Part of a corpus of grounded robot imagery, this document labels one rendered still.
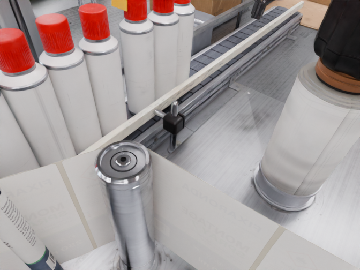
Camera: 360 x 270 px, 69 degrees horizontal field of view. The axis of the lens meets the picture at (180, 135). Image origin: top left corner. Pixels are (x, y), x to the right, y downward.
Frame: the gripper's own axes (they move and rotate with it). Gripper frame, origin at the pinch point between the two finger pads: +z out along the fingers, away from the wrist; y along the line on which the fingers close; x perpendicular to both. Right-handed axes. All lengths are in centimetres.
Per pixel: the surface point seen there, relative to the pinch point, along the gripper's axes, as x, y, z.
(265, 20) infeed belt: 14.2, -1.6, 1.8
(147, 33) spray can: -46.8, 2.1, 7.4
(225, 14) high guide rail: -12.6, -3.1, 2.9
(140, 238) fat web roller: -65, 21, 20
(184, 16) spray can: -38.1, 2.0, 4.4
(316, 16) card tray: 45.6, 7.3, -4.7
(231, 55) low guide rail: -18.0, 4.2, 10.6
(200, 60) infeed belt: -19.8, -2.5, 14.2
